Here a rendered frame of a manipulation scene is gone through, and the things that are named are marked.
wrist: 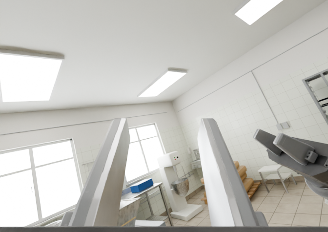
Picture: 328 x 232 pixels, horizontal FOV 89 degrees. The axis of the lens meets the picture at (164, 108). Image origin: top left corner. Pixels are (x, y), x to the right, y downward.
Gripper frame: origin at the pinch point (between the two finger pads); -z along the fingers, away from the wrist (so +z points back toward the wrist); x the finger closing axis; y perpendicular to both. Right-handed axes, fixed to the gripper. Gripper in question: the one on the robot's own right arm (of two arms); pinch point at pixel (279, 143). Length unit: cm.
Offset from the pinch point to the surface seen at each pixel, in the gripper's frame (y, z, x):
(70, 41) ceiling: -17, -141, -176
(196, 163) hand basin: 75, 177, -449
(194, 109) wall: -61, 101, -486
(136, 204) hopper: 46, -6, -48
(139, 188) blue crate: 156, 41, -313
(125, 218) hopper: 51, -9, -44
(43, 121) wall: 131, -189, -321
